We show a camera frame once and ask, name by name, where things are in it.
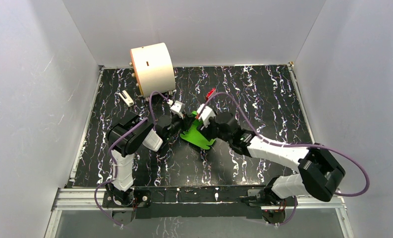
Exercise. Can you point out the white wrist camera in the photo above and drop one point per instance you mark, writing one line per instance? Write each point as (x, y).
(177, 108)
(206, 114)

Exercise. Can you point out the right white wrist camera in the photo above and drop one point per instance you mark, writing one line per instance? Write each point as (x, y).
(206, 114)

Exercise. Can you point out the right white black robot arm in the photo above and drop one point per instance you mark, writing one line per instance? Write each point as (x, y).
(317, 172)

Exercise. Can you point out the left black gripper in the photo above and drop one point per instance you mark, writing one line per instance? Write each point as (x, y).
(180, 120)

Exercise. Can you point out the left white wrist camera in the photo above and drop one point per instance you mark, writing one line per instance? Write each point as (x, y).
(177, 108)

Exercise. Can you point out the small red block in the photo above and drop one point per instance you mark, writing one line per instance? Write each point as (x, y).
(210, 93)

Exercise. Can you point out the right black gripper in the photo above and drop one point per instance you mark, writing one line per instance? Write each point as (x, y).
(211, 120)

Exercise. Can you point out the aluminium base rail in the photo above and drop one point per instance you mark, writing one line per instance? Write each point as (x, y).
(206, 201)

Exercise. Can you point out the green paper box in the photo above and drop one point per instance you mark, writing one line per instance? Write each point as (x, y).
(191, 134)

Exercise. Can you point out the small white black block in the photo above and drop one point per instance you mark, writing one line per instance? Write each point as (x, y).
(126, 98)

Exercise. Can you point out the white cylindrical drum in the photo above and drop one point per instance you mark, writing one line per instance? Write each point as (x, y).
(153, 69)

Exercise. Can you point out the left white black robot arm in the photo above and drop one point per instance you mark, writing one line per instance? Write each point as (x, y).
(130, 133)

